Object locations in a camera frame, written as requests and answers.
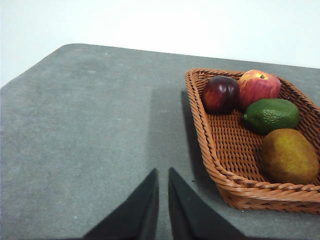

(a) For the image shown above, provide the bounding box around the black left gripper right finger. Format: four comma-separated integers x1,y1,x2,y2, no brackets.
167,166,247,240

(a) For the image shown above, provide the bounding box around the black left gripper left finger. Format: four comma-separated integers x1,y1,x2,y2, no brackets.
83,167,160,240

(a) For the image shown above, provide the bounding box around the brown kiwi fruit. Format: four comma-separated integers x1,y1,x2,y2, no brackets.
260,128,320,186

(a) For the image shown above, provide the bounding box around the brown wicker basket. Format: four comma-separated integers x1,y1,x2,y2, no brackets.
184,68,320,215

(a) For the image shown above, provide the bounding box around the dark purple plum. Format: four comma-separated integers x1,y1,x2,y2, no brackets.
201,75,240,115

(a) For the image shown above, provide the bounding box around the green avocado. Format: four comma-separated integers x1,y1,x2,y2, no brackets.
243,98,301,135

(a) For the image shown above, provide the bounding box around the red peach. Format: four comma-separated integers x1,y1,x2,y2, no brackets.
236,69,282,111

